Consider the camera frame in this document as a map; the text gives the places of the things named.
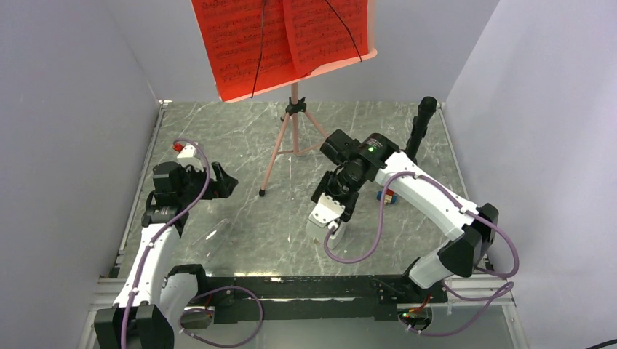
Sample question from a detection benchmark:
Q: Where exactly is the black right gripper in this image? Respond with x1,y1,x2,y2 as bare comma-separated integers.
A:
310,167,367,222

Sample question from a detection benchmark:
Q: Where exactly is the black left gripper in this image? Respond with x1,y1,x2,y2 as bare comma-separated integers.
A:
178,161,237,205

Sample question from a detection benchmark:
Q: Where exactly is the clear plastic metronome cover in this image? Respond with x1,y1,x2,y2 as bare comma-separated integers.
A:
188,218,232,263

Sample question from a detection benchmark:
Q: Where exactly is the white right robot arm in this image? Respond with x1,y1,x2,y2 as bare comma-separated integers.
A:
306,129,499,302

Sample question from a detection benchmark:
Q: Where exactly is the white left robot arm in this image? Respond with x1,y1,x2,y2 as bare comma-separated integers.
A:
93,161,238,348

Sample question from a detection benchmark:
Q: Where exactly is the red blue toy block car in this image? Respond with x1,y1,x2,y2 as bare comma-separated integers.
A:
376,189,397,205

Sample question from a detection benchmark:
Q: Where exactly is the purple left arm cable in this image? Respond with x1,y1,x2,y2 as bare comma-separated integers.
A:
119,138,264,349

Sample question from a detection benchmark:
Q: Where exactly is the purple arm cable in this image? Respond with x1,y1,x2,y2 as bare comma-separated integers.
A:
322,171,520,337
119,138,264,349

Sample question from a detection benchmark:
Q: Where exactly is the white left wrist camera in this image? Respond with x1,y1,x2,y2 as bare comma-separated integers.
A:
172,142,202,169

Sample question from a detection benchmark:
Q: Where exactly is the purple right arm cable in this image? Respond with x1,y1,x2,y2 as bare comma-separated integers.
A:
322,171,520,337

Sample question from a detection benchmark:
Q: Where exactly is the black recorder on round base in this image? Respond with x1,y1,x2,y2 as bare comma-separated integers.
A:
405,96,438,164

